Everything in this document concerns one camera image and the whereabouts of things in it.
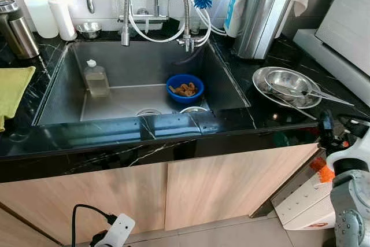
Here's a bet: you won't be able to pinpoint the large steel plate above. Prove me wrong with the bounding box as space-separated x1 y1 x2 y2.
253 67 322 110

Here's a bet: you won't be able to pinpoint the steel spoon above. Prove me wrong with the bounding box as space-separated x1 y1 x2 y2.
272 83 354 107

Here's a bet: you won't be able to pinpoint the thin steel utensil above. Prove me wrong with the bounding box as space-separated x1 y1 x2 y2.
263 85 319 121

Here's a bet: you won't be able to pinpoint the orange plastic piece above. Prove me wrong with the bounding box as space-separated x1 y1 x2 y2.
309 157 336 184

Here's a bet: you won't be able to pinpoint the light wood cabinet door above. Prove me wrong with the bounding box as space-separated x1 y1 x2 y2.
165 143 320 231
0 163 168 245

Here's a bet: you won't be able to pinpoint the steel mixing bowl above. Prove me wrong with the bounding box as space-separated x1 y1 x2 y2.
264 69 316 98

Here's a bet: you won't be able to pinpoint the white plastic box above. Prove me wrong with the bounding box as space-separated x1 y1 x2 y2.
272 166 336 231

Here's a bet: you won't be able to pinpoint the light wood side cabinet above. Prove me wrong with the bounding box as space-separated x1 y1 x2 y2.
0 201 61 247

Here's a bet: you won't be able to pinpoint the white grey countertop appliance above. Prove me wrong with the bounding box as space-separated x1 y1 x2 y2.
294 0 370 106

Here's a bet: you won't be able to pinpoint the stainless steel knife block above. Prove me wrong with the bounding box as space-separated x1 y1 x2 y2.
234 0 297 60

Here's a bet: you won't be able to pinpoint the white container blue label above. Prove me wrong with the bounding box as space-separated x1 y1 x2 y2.
224 0 243 38

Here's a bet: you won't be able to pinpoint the shallow steel bowl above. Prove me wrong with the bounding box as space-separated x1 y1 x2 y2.
179 106 209 115

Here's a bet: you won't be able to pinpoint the steel sink drain strainer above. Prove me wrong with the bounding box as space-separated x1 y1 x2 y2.
136 108 164 116

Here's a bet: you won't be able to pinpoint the brown food pieces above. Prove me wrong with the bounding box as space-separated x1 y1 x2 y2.
169 83 198 97

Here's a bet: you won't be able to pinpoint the blue plastic bowl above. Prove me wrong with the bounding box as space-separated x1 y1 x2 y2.
166 73 205 104

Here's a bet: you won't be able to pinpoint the clear soap bottle white cap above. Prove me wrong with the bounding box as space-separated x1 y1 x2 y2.
83 60 110 98

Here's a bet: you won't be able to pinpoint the yellow dish cloth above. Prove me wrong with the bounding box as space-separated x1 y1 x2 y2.
0 66 36 132

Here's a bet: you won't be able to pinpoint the stainless steel sink basin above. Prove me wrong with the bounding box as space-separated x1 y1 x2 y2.
34 39 250 127

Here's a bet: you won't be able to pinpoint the small steel bowl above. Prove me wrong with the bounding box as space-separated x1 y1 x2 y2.
77 22 102 39

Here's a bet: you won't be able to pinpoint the steel thermos jug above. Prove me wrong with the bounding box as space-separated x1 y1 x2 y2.
0 0 40 60

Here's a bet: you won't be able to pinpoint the white squeeze bottle red cap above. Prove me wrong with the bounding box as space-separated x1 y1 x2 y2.
46 0 77 42

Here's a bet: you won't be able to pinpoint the steel spring pull-down faucet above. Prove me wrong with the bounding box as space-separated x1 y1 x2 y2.
119 0 197 52

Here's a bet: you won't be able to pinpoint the translucent white spray bottle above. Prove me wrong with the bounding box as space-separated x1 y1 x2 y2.
17 0 60 39

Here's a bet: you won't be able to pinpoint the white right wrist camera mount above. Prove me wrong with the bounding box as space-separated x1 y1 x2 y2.
327 128 370 172

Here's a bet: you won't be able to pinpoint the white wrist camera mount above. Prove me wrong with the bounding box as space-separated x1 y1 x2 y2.
327 128 370 172
103 213 136 247

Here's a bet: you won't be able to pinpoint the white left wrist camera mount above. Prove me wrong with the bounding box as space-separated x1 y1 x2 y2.
103 213 136 247

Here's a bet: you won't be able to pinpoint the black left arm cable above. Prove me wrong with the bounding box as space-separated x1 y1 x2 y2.
71 204 119 247

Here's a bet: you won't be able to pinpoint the white flexible water hose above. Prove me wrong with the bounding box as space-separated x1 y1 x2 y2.
128 0 226 45

